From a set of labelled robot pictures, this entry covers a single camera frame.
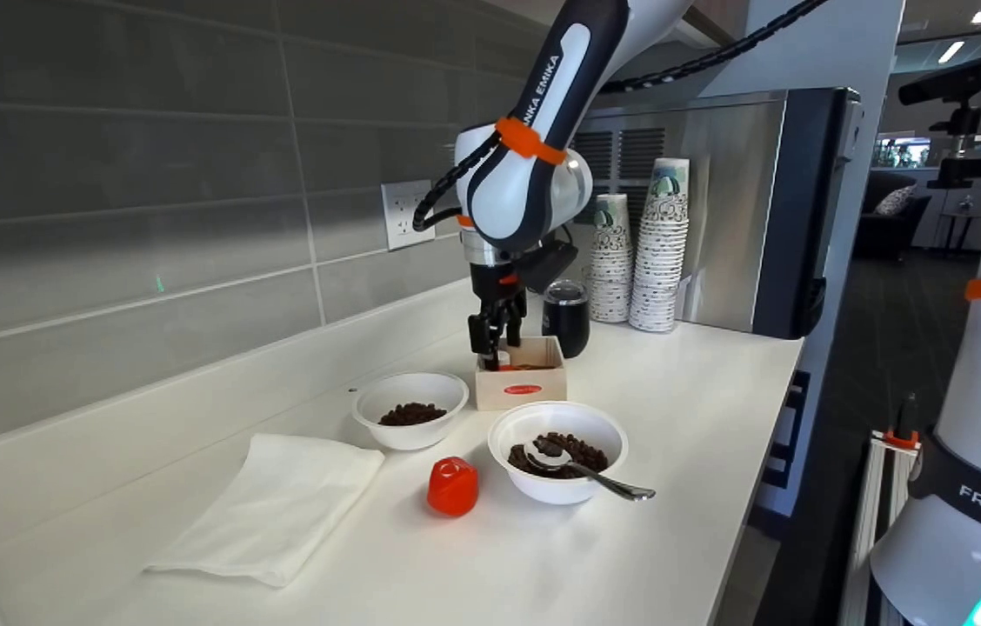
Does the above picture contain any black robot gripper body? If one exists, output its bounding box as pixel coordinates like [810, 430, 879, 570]
[468, 265, 525, 334]

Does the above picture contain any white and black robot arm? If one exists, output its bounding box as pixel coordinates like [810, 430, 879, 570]
[411, 0, 693, 367]

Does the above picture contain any small wooden box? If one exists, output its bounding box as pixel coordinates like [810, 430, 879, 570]
[474, 338, 567, 410]

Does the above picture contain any patterned paper cup stack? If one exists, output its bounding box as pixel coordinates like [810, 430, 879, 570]
[630, 155, 688, 334]

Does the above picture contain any dark glass tumbler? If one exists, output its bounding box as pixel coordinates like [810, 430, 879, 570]
[542, 279, 592, 358]

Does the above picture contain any small white bowl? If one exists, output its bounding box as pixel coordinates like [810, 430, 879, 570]
[352, 372, 468, 453]

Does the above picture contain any metal spoon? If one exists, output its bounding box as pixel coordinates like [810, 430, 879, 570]
[525, 440, 657, 500]

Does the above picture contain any white bowl with spoon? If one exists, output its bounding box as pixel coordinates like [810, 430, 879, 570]
[487, 400, 627, 505]

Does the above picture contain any red pepper toy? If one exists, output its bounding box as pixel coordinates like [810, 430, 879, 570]
[429, 454, 478, 518]

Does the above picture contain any white folded napkin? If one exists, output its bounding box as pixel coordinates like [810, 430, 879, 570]
[150, 433, 383, 586]

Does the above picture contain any white wall power outlet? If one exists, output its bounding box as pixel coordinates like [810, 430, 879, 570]
[378, 182, 433, 250]

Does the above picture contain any black camera on tripod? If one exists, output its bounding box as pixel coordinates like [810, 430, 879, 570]
[892, 55, 981, 194]

